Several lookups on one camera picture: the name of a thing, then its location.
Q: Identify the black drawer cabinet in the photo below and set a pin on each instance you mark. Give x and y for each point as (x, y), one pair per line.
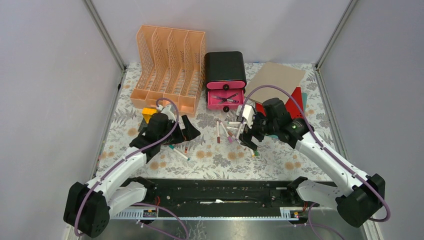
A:
(227, 67)

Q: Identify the gray building baseplate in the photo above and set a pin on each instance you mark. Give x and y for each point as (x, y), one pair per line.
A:
(142, 125)

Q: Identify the peach plastic file organizer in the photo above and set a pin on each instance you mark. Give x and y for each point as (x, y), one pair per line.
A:
(172, 66)

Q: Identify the teal cap white marker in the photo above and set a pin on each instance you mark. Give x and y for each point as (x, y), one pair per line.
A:
(179, 153)

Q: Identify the purple cap white marker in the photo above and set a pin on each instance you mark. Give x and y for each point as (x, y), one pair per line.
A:
(239, 130)

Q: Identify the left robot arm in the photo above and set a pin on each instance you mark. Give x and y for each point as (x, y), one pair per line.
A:
(90, 206)

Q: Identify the black mounting rail base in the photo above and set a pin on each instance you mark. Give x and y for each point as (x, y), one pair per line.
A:
(212, 198)

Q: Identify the pink top drawer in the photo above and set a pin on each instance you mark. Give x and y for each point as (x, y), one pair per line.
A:
(226, 85)

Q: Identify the red folder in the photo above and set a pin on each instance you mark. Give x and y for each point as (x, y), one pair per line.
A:
(260, 108)

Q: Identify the pink cap white marker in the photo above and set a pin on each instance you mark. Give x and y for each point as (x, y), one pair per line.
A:
(229, 138)

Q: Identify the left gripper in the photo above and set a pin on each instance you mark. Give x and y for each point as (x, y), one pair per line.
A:
(187, 133)

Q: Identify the pink drawer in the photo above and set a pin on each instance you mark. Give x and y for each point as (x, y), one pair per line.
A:
(226, 85)
(213, 104)

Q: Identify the purple gel pen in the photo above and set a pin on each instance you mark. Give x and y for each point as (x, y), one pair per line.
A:
(224, 100)

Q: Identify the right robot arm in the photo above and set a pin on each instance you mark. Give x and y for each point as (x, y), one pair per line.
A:
(356, 195)

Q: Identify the yellow plastic block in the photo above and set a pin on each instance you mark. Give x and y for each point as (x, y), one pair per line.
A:
(147, 113)

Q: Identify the beige cardboard sheet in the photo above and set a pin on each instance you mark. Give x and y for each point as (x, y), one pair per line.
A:
(278, 75)

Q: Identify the teal folder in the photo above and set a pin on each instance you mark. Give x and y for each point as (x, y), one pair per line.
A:
(304, 99)

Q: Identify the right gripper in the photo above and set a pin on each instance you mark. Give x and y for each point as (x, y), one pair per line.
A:
(246, 138)

